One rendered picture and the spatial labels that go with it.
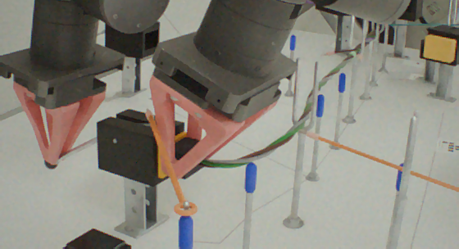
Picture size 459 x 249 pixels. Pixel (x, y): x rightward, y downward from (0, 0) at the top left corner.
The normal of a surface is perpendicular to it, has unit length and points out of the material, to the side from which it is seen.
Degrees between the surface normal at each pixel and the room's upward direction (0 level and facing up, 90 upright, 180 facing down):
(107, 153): 94
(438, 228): 49
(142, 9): 55
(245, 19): 85
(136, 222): 94
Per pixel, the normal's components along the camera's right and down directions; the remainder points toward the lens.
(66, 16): 0.27, 0.44
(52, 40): -0.15, 0.38
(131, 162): -0.49, 0.26
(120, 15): 0.66, 0.42
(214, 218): 0.04, -0.94
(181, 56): 0.38, -0.80
